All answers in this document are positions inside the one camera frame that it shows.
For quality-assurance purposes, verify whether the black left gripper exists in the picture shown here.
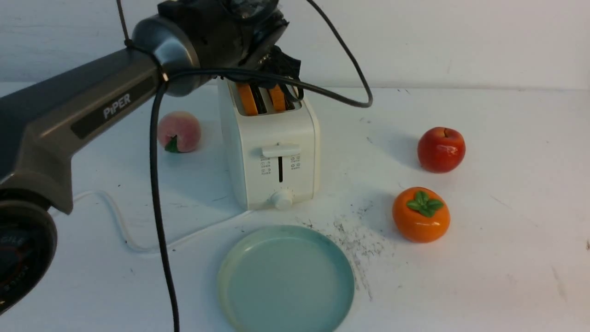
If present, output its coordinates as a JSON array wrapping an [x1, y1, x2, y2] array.
[[158, 0, 302, 103]]

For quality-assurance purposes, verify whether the toast slice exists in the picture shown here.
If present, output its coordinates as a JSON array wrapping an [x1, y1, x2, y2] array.
[[236, 83, 259, 116], [267, 84, 287, 112]]

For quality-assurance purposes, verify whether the light green round plate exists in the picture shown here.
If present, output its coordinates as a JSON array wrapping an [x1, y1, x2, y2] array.
[[217, 225, 356, 332]]

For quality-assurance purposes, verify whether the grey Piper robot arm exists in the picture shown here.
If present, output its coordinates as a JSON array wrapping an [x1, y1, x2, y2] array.
[[0, 0, 289, 313]]

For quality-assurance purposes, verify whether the white two-slot toaster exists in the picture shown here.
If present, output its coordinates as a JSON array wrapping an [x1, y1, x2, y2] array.
[[217, 78, 320, 210]]

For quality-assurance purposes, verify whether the pink peach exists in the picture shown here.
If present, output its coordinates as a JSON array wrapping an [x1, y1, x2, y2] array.
[[157, 111, 202, 154]]

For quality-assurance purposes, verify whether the red apple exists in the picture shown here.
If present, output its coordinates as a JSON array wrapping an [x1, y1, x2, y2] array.
[[417, 127, 466, 173]]

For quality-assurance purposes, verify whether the orange persimmon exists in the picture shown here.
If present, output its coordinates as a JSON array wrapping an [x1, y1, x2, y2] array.
[[392, 187, 451, 243]]

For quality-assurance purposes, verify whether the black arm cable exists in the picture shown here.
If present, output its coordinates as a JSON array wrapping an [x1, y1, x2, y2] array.
[[116, 0, 373, 332]]

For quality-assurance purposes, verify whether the white toaster power cord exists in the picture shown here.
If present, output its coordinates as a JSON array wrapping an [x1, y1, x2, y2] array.
[[48, 190, 255, 254]]

